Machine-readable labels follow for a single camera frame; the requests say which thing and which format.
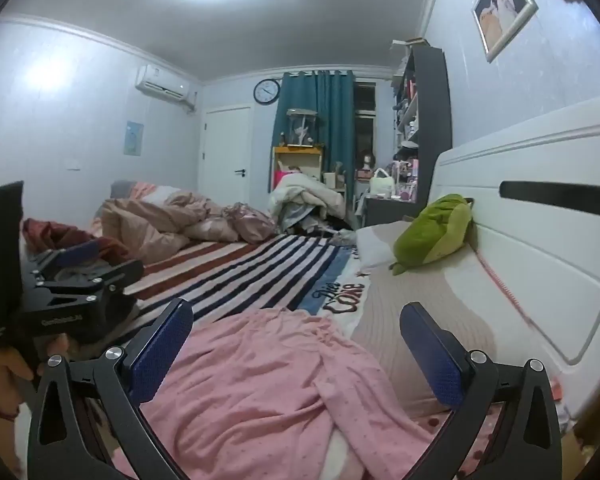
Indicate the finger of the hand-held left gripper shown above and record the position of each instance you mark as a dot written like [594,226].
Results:
[77,253]
[100,275]

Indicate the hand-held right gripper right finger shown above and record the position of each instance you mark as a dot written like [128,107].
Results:
[436,360]

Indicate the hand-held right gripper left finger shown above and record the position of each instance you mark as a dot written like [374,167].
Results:
[159,357]

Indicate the pink dotted garment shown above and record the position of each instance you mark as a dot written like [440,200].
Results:
[260,385]

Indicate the person's left hand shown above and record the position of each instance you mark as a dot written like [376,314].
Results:
[10,375]

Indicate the red garment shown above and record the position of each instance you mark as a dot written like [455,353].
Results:
[65,235]

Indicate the beige knit blanket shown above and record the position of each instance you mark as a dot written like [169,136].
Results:
[410,300]

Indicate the pink dotted bedsheet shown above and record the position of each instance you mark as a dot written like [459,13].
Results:
[480,440]

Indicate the green plush toy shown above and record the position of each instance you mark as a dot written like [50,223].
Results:
[430,235]

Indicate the striped blanket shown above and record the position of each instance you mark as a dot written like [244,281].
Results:
[260,270]

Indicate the white headboard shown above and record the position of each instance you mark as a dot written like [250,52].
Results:
[540,240]

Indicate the white door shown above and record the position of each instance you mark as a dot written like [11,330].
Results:
[227,150]

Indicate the white bag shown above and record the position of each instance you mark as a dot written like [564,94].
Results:
[381,184]

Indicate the white air conditioner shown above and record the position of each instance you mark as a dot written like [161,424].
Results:
[162,82]

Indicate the cream comforter pile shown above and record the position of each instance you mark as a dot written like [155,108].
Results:
[305,195]

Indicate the yellow shelf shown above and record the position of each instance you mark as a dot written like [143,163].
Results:
[297,160]

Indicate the glass display case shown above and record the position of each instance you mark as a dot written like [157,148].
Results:
[301,127]

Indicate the dark window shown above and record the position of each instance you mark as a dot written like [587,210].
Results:
[364,120]

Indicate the dark bookshelf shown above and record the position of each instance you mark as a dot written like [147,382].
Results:
[425,105]

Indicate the teal curtain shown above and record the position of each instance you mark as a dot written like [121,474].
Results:
[325,120]

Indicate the blue wall poster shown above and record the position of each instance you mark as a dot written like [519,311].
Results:
[134,137]

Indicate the round wall clock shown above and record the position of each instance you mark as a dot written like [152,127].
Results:
[266,92]

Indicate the framed wall picture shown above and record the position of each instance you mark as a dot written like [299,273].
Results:
[504,7]

